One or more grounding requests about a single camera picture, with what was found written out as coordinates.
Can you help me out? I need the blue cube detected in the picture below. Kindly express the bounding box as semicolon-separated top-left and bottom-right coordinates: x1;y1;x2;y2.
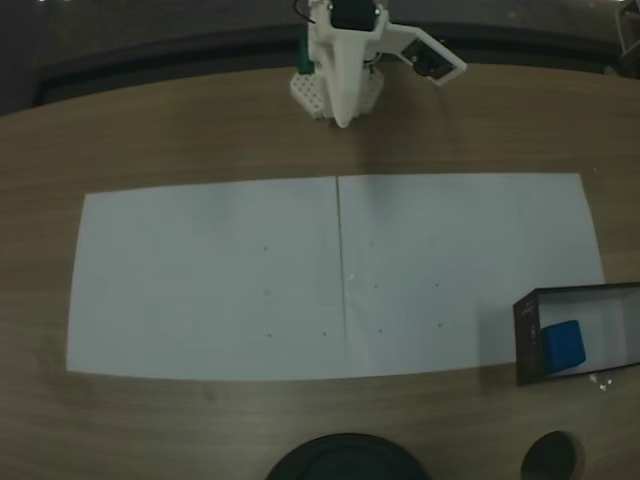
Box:
542;319;587;372

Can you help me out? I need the brown box white inside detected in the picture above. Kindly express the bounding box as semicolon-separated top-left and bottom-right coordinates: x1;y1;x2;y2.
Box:
512;282;640;388

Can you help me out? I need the white paper sheet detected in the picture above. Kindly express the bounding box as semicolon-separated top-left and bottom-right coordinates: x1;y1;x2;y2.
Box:
337;172;607;377
65;175;347;383

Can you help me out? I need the black round stand base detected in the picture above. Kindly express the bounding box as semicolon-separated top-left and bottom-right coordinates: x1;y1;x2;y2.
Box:
264;432;427;480

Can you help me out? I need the white gripper camera mount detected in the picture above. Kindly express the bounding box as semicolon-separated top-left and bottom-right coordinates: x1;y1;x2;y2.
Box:
378;22;469;88

